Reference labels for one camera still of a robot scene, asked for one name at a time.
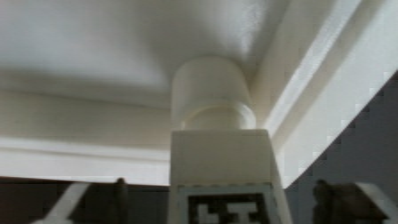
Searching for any white square tabletop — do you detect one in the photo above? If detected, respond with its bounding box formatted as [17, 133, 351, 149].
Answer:
[0, 0, 398, 185]

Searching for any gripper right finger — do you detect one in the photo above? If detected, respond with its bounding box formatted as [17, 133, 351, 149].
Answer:
[314, 180, 398, 224]

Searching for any white leg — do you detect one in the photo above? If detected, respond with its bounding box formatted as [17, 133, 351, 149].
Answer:
[168, 57, 294, 224]

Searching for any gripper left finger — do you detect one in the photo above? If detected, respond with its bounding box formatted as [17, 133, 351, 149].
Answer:
[33, 178, 131, 224]

